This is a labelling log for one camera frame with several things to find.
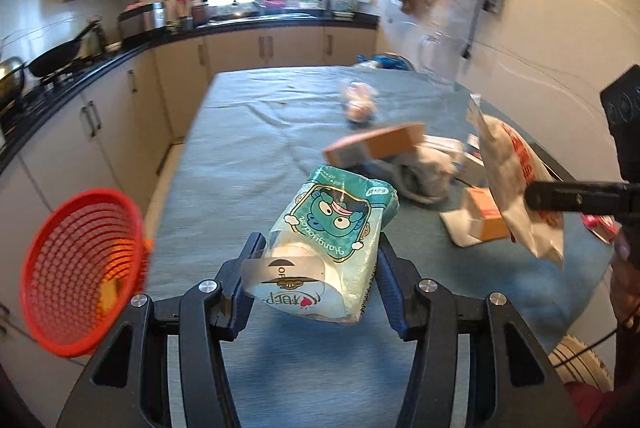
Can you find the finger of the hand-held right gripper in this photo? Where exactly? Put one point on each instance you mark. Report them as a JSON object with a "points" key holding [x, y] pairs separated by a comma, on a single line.
{"points": [[575, 197]]}

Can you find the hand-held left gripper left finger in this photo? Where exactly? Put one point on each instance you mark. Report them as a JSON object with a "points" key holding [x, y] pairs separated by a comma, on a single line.
{"points": [[230, 305]]}

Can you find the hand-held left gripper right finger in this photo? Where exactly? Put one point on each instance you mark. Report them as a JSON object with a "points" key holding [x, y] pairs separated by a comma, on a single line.
{"points": [[393, 310]]}

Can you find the white red-printed plastic bag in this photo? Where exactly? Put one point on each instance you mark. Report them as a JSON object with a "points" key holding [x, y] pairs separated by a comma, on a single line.
{"points": [[505, 173]]}

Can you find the small orange box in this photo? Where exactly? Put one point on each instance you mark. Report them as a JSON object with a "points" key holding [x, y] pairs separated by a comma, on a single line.
{"points": [[487, 213]]}

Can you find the teal cartoon tissue pack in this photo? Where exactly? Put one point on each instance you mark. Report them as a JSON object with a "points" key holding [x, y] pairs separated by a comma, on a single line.
{"points": [[330, 218]]}

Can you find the red plastic basket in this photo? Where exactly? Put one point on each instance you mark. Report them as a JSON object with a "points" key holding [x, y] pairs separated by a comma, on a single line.
{"points": [[65, 258]]}

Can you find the clear plastic bag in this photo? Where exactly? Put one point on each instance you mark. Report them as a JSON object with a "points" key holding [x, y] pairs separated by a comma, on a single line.
{"points": [[359, 100]]}

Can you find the person's right hand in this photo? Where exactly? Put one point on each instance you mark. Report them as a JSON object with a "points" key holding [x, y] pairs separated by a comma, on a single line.
{"points": [[627, 278]]}

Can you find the pink packet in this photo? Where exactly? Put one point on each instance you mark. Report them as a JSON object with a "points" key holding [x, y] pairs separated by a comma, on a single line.
{"points": [[600, 225]]}

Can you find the orange stool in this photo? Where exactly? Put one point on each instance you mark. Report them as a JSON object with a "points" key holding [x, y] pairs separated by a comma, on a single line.
{"points": [[146, 250]]}

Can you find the small white pink box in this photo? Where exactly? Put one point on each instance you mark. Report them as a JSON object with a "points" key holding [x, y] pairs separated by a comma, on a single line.
{"points": [[474, 155]]}

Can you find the crumpled grey white bag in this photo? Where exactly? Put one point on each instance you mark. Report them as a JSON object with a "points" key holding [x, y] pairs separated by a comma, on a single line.
{"points": [[427, 168]]}

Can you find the blue grey tablecloth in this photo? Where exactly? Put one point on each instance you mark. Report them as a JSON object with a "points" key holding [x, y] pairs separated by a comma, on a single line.
{"points": [[240, 148]]}

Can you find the brown cardboard box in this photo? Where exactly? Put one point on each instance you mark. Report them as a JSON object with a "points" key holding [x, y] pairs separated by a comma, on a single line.
{"points": [[380, 143]]}

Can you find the white floor fan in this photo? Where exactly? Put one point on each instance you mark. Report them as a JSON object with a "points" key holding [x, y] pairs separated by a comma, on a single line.
{"points": [[582, 368]]}

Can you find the kitchen base cabinets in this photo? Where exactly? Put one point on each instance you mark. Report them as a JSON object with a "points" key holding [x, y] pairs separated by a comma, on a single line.
{"points": [[120, 108]]}

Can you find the blue plastic item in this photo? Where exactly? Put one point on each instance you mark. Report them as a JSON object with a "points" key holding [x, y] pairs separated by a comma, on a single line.
{"points": [[387, 61]]}

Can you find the gas stove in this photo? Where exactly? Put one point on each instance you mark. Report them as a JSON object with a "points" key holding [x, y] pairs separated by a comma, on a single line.
{"points": [[55, 83]]}

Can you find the silver rice cooker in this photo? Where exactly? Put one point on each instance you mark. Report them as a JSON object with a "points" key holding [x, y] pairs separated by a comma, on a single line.
{"points": [[142, 20]]}

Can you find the black wok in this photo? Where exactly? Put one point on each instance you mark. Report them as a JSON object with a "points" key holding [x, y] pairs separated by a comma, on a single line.
{"points": [[57, 55]]}

